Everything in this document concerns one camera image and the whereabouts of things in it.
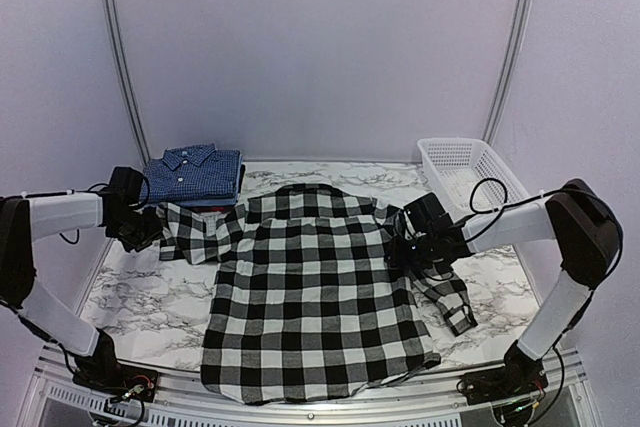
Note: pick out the black white plaid shirt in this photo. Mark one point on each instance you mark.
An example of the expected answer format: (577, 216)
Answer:
(307, 302)

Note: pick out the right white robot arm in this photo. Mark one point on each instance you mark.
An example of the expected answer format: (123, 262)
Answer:
(587, 235)

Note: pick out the right wall aluminium rail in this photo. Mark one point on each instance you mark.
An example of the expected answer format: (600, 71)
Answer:
(515, 40)

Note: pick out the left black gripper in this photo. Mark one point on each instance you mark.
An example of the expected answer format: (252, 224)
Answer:
(154, 233)

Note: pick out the left wall aluminium rail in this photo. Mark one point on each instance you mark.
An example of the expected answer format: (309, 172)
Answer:
(125, 80)

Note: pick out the white plastic basket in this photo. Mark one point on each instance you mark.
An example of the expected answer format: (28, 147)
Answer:
(465, 172)

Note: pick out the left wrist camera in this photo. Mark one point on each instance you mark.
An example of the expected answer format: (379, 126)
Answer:
(131, 185)

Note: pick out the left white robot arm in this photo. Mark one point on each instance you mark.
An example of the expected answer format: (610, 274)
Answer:
(26, 219)

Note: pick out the blue checked folded shirt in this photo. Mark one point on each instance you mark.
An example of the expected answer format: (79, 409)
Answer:
(193, 173)

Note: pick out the wall aluminium rail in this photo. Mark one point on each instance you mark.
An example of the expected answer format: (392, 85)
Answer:
(515, 40)
(125, 80)

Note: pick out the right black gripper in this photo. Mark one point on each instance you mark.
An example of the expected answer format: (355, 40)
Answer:
(398, 255)

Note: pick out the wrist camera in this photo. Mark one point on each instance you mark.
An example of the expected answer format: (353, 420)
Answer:
(426, 215)
(131, 185)

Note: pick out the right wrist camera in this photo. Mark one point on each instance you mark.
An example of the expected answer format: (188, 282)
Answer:
(426, 215)

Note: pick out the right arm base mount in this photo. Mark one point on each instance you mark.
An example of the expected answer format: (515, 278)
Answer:
(496, 384)

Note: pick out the front aluminium frame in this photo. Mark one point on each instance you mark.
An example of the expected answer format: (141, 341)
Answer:
(430, 399)

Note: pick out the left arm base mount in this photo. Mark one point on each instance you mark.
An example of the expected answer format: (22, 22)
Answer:
(125, 382)

